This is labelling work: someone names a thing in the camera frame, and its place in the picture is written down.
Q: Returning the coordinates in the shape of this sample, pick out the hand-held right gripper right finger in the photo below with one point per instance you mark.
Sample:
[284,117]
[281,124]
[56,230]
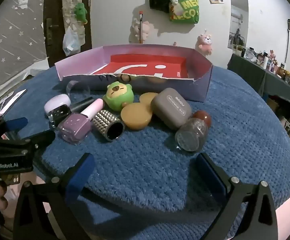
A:
[209,175]

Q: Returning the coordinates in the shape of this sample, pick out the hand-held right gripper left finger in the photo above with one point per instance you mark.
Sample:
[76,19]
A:
[81,177]

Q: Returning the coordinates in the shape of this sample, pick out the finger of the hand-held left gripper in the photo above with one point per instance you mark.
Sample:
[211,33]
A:
[17,123]
[43,137]

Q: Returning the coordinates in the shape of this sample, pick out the black nail polish bottle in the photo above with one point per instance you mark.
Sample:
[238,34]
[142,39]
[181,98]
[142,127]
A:
[60,113]

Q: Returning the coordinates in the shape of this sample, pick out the purple nail polish bottle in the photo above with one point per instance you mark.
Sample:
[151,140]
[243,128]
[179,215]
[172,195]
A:
[73,127]

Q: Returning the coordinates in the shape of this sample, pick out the lilac oval case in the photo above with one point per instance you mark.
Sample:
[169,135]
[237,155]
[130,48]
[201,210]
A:
[56,102]

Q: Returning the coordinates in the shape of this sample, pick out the brown glitter jar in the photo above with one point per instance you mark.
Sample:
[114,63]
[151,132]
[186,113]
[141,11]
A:
[191,135]

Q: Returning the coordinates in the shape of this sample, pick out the gold studded cylinder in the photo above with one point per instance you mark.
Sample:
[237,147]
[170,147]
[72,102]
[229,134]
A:
[105,120]

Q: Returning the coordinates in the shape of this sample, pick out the tan round disc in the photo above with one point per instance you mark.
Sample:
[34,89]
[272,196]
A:
[135,115]
[147,98]

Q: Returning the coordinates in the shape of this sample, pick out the green bear figure toy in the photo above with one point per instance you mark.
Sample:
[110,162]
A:
[117,97]

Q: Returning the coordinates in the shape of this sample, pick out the purple cardboard box red inside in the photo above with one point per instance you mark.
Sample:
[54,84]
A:
[140,67]

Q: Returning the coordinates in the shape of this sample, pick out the person's left hand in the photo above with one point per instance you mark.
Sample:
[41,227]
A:
[0,192]

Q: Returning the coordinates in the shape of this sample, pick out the white paper cards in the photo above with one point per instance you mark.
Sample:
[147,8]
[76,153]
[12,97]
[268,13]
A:
[10,100]

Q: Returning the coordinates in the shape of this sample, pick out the grey star print sheet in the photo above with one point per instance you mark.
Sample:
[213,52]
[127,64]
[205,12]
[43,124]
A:
[10,30]

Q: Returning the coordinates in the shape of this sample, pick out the clear plastic bag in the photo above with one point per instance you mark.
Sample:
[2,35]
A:
[71,42]

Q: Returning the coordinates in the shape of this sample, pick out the dark green covered table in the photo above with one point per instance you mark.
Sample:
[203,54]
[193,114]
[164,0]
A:
[249,72]

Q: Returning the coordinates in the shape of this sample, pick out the dark brown door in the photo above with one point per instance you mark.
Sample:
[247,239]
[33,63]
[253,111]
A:
[52,5]

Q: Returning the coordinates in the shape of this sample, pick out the clear hanging organizer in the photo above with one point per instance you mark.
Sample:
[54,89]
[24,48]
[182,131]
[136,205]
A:
[67,7]

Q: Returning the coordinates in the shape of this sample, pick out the row of cosmetic bottles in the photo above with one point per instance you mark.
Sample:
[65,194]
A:
[272,62]

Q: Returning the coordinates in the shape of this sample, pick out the green plush toy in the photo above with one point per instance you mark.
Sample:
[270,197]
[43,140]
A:
[80,11]

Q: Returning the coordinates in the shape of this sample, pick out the pale pink plush toy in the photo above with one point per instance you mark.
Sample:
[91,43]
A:
[146,28]

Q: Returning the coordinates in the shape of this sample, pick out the seated person at back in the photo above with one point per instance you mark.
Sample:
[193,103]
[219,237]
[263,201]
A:
[238,17]

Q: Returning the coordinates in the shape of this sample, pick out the green tote bag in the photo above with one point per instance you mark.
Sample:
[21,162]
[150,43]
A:
[187,10]

